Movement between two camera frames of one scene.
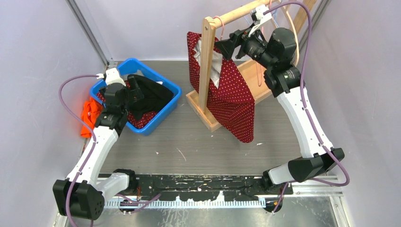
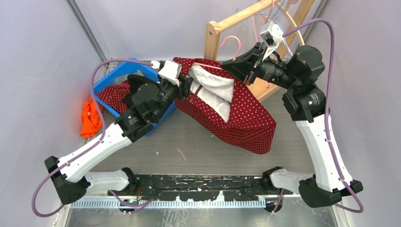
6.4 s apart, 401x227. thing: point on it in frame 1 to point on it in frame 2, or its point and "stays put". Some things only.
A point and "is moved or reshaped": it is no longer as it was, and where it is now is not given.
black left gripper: [135, 94] to [182, 90]
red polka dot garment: [231, 101] is moved or reshaped
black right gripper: [227, 47] to [244, 65]
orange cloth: [91, 111] stays put
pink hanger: [222, 26] to [222, 43]
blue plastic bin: [134, 66] stays put
